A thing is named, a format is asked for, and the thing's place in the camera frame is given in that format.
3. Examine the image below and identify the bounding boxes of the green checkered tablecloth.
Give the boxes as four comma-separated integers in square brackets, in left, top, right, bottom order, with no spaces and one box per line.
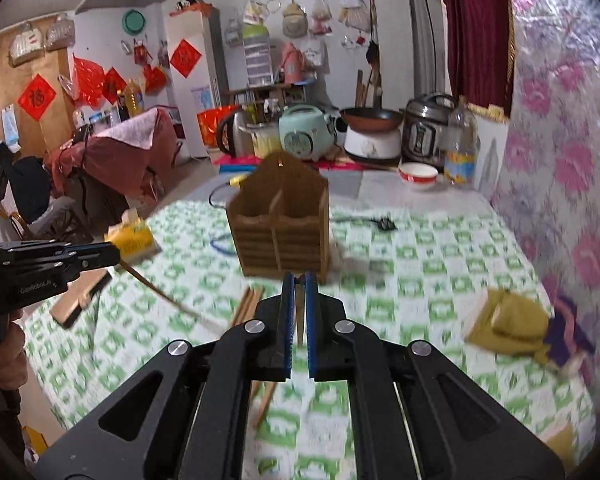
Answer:
[24,202,596,479]

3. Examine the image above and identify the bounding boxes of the plastic oil bottle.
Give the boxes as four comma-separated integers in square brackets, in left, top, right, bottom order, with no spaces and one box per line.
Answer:
[443,96,480,186]

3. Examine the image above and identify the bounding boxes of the dark red curtain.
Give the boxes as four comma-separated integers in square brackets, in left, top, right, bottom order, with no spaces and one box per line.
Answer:
[443,0,515,117]

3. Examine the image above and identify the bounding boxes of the black power plug cable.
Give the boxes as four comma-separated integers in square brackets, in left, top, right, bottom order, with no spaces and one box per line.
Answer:
[330,213,399,233]

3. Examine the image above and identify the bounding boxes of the blue hair band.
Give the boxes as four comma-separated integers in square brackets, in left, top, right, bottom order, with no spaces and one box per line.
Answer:
[209,233,237,257]

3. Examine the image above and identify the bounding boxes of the red white bowl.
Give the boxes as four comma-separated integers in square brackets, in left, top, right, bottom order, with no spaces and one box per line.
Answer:
[398,162,439,191]

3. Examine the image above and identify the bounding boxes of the white refrigerator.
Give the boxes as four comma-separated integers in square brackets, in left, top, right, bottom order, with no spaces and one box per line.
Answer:
[162,4,228,158]

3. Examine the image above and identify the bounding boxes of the steel electric kettle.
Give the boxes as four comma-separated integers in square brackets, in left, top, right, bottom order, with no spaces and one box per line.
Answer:
[215,110,253,158]

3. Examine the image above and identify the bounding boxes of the wooden chopstick four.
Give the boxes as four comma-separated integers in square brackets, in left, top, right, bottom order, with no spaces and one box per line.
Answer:
[242,286,263,323]

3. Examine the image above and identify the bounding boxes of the wooden chopstick two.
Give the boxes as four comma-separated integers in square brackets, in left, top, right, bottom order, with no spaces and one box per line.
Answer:
[230,286,251,327]

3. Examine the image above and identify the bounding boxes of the mint green rice cooker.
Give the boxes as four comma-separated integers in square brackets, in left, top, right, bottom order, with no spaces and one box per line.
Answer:
[278,103,336,162]

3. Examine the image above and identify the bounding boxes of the wooden chopstick three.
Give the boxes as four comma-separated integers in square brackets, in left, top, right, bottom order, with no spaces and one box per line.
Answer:
[234,286,262,326]

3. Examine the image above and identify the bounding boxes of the yellow tissue pack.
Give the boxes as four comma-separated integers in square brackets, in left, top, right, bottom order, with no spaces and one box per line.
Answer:
[104,208,158,263]

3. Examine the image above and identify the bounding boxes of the person left hand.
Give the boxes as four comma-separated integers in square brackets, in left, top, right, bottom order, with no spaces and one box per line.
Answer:
[0,310,28,391]

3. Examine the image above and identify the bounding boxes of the yellow cloth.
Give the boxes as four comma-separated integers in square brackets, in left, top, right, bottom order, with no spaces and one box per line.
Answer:
[540,422,576,474]

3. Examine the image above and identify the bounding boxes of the black silver pressure cooker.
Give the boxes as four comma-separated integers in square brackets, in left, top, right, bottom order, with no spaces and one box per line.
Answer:
[402,92,458,172]

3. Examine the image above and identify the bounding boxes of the red covered furniture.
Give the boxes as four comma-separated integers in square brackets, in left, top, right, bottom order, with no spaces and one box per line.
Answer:
[44,106,178,203]

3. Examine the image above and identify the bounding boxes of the red gift bag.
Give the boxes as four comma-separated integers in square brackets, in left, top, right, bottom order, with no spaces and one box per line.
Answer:
[197,104,239,148]

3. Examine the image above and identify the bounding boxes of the brown frying pan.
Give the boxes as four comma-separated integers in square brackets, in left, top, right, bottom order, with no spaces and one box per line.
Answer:
[340,107,404,133]

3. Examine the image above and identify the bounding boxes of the olive green towel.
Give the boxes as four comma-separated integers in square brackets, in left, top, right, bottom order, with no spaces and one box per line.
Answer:
[462,286,598,376]

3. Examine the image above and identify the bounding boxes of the yellow white pot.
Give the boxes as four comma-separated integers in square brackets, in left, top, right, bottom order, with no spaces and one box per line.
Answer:
[244,122,283,159]

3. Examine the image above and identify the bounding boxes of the wooden chopstick one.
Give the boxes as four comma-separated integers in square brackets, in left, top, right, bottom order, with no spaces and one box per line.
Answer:
[119,260,225,335]

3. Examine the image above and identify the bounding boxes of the wooden utensil holder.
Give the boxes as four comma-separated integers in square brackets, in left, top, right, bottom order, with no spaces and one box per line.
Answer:
[226,152,330,284]

